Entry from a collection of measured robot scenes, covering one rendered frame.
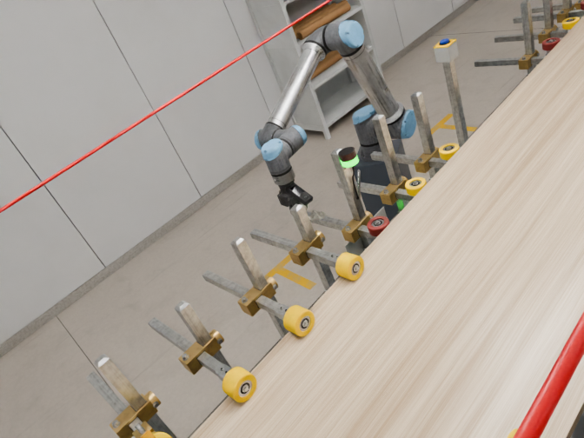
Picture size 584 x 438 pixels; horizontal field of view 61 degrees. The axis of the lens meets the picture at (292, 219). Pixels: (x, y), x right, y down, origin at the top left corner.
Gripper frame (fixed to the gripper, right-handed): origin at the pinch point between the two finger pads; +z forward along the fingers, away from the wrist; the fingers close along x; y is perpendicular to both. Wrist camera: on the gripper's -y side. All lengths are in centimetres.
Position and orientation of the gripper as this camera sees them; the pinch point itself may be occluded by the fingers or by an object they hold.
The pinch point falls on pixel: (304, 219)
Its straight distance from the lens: 211.0
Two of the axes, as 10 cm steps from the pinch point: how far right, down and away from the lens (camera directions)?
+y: -6.7, -2.0, 7.1
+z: 3.4, 7.7, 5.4
